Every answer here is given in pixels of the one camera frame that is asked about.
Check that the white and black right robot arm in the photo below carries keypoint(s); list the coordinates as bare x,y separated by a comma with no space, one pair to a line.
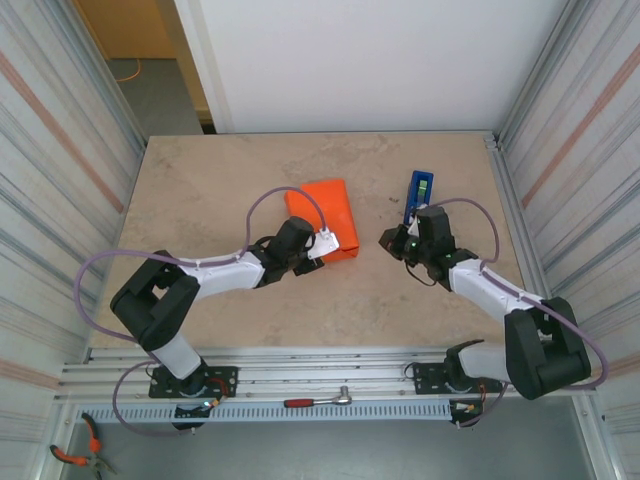
545,350

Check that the blue tape dispenser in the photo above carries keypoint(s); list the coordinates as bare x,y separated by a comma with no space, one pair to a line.
415,192

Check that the green tape roll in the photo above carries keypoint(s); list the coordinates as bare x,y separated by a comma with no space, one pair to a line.
423,188

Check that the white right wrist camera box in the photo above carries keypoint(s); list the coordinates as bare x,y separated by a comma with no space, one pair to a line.
415,227

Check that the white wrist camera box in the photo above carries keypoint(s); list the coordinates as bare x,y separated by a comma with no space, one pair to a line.
325,243
415,227

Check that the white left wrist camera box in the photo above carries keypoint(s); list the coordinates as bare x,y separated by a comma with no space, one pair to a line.
325,243

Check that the aluminium rail frame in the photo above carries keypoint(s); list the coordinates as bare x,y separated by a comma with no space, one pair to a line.
325,370

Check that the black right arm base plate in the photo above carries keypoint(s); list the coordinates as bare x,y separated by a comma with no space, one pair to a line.
425,375

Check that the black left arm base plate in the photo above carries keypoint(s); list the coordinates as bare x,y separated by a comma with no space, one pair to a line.
225,375

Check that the aluminium frame post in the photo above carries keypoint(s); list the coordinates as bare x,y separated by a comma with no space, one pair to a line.
537,75
112,100

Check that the white door frame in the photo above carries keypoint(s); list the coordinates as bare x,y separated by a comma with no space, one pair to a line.
205,65

